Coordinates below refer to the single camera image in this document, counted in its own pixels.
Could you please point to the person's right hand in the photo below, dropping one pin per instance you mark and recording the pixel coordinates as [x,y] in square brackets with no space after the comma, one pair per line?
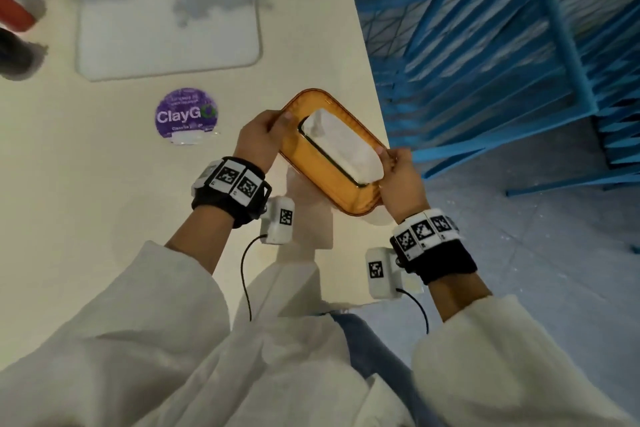
[402,189]

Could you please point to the person's left hand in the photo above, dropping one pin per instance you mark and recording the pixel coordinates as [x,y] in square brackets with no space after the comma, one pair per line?
[257,139]

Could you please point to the orange tissue box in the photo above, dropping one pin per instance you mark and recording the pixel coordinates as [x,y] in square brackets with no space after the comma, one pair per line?
[320,166]

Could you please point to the person's right forearm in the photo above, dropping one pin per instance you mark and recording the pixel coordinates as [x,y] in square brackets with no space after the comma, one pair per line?
[455,296]

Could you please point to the person's left forearm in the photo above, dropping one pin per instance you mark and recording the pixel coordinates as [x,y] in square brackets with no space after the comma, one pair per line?
[200,236]

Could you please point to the white tissue pack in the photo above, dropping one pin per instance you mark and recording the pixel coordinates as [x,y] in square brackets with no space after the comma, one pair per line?
[345,146]

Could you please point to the left marker wristband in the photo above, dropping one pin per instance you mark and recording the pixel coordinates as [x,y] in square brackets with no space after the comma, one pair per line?
[220,201]

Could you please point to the marker wristband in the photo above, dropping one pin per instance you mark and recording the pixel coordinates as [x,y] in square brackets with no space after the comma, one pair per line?
[220,201]
[445,261]

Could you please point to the purple round sticker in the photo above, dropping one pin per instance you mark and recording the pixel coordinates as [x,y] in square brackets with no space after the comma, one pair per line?
[185,116]

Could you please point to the right marker wristband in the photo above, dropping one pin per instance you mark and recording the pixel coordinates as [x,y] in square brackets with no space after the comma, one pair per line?
[445,261]

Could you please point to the cream table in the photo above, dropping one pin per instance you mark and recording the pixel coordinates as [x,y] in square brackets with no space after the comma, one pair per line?
[100,181]

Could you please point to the blue jeans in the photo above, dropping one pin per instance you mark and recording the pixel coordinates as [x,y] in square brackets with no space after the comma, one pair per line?
[370,356]

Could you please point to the blue lattice fence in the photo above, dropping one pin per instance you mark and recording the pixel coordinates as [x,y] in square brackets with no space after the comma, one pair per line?
[564,41]

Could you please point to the white jacket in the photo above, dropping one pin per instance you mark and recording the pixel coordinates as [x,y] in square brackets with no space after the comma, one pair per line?
[150,366]

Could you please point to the black round vase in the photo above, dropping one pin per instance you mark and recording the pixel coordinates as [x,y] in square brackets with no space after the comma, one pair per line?
[15,54]

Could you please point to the red cylinder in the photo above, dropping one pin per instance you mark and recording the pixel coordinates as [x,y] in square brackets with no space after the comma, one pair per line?
[12,11]

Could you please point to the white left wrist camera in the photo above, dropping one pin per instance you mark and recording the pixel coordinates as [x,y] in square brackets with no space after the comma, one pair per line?
[277,231]

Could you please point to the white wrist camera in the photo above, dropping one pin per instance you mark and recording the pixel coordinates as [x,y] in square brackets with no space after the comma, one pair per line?
[277,231]
[382,284]

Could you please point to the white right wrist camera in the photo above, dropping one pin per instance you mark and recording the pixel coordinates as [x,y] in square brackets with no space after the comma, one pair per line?
[382,284]

